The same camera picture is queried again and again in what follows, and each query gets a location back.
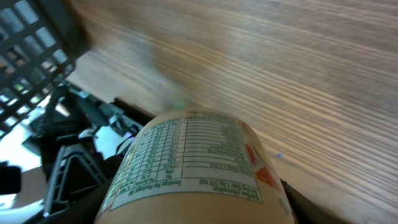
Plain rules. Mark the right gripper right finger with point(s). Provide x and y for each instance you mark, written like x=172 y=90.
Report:
x=305 y=211

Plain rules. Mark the green lid jar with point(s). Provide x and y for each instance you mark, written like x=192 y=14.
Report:
x=196 y=166

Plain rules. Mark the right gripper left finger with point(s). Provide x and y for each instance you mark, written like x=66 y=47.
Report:
x=84 y=211

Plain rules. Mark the grey plastic shopping basket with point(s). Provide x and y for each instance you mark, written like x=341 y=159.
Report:
x=40 y=44

